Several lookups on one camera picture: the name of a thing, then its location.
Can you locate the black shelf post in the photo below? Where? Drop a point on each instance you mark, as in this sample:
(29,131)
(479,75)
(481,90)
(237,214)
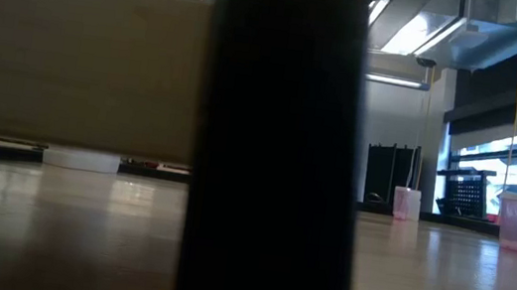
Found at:
(280,168)

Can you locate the black dome camera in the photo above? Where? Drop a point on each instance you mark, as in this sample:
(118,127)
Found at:
(425,62)

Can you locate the white hexagonal plant pot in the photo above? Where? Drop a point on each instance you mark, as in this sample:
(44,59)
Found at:
(81,160)

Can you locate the black perforated cart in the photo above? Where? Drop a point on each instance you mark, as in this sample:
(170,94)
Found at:
(467,195)

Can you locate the fluorescent tube light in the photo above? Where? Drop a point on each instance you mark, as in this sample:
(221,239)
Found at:
(397,81)

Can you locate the pink medicine bottle white cap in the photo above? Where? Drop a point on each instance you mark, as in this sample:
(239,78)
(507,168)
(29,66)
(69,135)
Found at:
(514,224)
(400,204)

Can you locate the black cabinet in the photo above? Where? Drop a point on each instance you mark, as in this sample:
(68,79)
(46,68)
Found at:
(387,174)

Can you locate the brown cardboard box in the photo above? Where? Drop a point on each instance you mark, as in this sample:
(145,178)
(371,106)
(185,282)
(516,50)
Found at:
(74,65)

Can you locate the clear medicine bottle white cap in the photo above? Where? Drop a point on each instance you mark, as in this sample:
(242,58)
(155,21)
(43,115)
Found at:
(414,204)

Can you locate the red object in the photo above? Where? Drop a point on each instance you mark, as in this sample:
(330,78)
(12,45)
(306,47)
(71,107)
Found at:
(492,218)

